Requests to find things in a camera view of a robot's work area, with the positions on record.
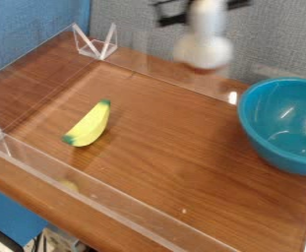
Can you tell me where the yellow toy banana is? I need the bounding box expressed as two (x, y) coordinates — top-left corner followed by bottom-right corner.
(62, 99), (111, 147)

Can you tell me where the clear acrylic back barrier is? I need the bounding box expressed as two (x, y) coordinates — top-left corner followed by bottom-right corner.
(106, 47), (250, 105)

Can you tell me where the clear acrylic barrier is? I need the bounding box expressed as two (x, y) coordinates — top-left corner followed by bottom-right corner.
(0, 135), (238, 252)
(106, 47), (250, 105)

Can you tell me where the blue plastic bowl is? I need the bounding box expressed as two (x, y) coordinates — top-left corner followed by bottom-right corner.
(238, 77), (306, 175)

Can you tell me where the plush mushroom toy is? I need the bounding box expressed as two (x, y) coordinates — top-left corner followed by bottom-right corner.
(174, 0), (233, 70)

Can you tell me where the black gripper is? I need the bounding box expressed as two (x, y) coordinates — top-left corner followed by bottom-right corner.
(151, 0), (254, 29)

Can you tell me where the clear acrylic front barrier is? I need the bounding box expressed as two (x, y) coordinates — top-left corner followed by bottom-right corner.
(0, 135), (238, 252)

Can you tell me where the clear acrylic corner bracket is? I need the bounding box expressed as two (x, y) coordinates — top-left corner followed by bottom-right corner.
(71, 24), (118, 61)

